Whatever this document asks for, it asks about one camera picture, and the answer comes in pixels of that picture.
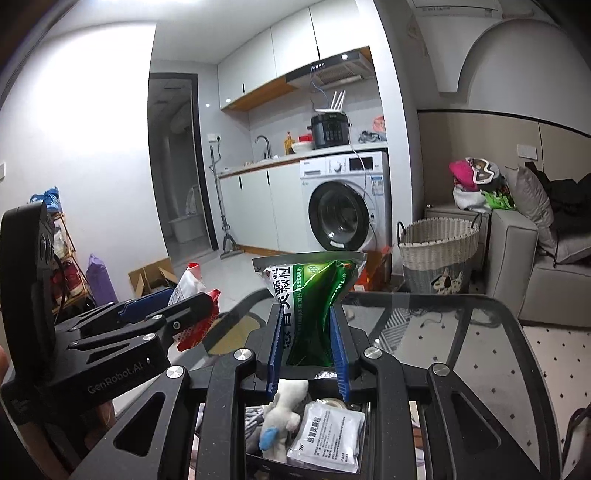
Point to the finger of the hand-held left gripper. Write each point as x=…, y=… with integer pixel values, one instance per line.
x=147, y=300
x=184, y=311

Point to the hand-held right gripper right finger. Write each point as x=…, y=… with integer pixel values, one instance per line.
x=339, y=350

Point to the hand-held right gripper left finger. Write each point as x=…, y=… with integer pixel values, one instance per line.
x=276, y=350

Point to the red and white packet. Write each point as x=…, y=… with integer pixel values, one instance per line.
x=187, y=284

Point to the green medicine bag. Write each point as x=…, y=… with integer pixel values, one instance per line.
x=314, y=314

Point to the white plush toy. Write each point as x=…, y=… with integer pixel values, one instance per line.
x=286, y=401

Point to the white medicine sachet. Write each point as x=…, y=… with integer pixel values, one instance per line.
x=328, y=434

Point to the black shoe box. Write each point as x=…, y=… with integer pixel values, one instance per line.
x=277, y=470

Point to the person's left hand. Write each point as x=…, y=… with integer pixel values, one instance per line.
x=105, y=415

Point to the purple bag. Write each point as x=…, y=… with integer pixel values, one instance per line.
x=101, y=281

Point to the striped rug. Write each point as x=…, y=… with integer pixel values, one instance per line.
x=392, y=332

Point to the white bathroom bin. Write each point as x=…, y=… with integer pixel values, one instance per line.
x=184, y=230

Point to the floor mop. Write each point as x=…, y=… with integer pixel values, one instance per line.
x=228, y=244

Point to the shoe rack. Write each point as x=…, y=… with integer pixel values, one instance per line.
x=69, y=277

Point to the red cardboard box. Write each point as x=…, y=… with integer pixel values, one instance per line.
x=371, y=272

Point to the white kitchen base cabinet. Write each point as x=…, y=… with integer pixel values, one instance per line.
x=258, y=203

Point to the wicker laundry basket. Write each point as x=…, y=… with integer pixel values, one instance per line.
x=438, y=249

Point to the blue bag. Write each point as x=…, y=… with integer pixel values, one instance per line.
x=51, y=196

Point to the white washing machine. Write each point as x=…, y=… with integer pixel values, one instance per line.
x=323, y=173

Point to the kitchen faucet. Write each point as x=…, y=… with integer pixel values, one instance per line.
x=268, y=147

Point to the grey sofa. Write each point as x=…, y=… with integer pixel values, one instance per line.
x=512, y=267

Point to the yellow bottle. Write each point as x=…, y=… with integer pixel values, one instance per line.
x=289, y=145

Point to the white bowl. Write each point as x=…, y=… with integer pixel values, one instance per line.
x=302, y=147

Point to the pink cloth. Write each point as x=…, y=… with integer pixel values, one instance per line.
x=461, y=173

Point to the black pressure cooker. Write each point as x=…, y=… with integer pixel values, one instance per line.
x=330, y=131

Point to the dotted white rug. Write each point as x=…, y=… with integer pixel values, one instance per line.
x=563, y=364

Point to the brown and white plush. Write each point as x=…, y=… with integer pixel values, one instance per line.
x=482, y=168

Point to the grey cushion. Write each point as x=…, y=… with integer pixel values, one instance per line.
x=575, y=249
x=528, y=203

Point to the white router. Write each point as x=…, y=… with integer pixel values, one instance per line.
x=330, y=110

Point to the black clothing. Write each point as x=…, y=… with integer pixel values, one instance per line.
x=568, y=198

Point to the range hood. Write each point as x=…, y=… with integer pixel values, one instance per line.
x=337, y=69

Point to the white air conditioner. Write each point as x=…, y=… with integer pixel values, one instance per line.
x=457, y=11

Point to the dark door frame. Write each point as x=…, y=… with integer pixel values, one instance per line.
x=203, y=184

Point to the white wall cabinets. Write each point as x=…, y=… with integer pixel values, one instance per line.
x=286, y=46

